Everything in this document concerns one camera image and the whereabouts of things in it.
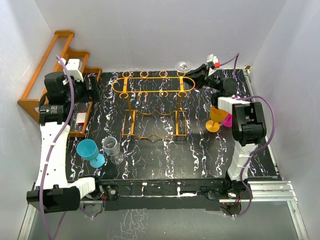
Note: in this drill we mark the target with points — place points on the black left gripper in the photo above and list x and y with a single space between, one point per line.
87 97

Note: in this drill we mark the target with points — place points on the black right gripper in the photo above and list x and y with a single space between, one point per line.
202 72

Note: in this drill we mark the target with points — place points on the clear wine glass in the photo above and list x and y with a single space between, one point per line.
111 147
182 68

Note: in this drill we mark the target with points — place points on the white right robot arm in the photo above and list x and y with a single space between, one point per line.
248 121

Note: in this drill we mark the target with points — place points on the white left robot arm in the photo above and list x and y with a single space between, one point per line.
52 192

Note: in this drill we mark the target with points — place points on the orange plastic wine glass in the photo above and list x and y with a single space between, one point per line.
216 116

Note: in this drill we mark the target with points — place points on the pink plastic wine glass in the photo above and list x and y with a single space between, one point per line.
227 122

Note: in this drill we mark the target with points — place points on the blue plastic wine glass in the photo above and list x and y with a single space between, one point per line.
89 151

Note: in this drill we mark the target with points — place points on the small red white box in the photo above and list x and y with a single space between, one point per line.
81 118

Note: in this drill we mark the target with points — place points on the orange wooden tiered shelf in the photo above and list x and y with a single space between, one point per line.
59 45

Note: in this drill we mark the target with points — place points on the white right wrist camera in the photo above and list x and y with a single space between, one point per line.
212 63

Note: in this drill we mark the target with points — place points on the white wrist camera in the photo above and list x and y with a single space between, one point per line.
74 66
212 63

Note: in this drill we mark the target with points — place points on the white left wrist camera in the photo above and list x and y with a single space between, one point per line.
74 66

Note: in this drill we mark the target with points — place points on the gold wire wine glass rack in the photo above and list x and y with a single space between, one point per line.
154 104

